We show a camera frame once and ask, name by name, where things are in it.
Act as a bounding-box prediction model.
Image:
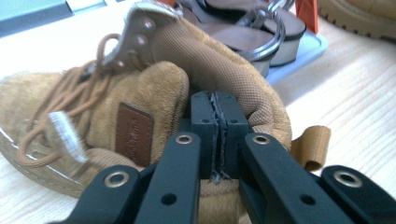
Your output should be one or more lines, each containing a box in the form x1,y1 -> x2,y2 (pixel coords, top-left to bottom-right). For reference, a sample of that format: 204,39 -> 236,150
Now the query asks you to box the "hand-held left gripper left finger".
134,90 -> 220,224

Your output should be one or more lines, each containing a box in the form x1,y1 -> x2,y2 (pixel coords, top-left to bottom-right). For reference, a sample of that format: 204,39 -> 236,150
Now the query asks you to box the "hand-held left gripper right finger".
214,90 -> 357,224

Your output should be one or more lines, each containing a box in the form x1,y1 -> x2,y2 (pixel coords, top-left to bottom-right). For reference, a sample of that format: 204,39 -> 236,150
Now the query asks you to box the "tan suede boot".
317,0 -> 396,42
0,1 -> 332,224

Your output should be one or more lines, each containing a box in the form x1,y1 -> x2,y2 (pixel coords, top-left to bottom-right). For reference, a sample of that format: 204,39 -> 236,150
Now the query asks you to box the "black heeled sandal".
178,0 -> 287,79
204,0 -> 308,68

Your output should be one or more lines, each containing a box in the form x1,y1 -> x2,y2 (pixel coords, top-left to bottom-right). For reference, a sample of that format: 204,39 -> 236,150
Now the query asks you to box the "white shoe rack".
158,0 -> 330,86

